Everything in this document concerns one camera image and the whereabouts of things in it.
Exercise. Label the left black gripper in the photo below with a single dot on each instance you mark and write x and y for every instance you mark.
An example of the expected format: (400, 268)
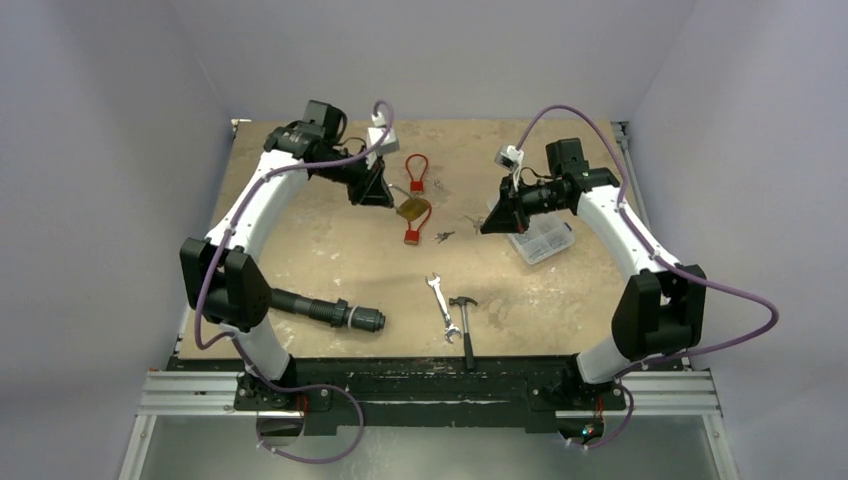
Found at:
(371, 188)

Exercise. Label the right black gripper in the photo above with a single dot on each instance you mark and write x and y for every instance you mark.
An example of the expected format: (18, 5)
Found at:
(513, 207)

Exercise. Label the brass padlock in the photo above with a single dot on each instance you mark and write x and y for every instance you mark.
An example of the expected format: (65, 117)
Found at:
(412, 207)

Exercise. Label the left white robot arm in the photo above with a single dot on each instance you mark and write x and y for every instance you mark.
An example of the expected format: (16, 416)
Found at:
(225, 288)

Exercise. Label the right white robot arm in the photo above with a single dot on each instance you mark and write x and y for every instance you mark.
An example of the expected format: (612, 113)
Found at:
(662, 305)

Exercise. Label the clear plastic screw box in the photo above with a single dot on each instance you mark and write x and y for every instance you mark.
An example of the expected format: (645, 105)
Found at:
(547, 235)

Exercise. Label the silver wrench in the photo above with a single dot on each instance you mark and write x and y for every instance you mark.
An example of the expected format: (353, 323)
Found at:
(451, 330)

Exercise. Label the small red cable padlock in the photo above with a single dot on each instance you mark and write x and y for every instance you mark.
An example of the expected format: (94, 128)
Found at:
(416, 173)

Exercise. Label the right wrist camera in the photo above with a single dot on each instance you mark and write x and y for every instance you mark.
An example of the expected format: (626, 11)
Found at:
(511, 158)

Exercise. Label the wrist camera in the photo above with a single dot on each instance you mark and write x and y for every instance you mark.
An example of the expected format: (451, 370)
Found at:
(511, 158)
(381, 139)

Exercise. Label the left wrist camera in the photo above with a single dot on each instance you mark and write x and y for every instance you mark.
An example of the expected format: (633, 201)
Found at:
(381, 139)

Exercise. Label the black handled hammer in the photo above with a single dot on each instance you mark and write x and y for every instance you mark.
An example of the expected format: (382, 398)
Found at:
(463, 302)

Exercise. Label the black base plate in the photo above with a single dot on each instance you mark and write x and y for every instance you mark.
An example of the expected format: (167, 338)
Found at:
(502, 392)

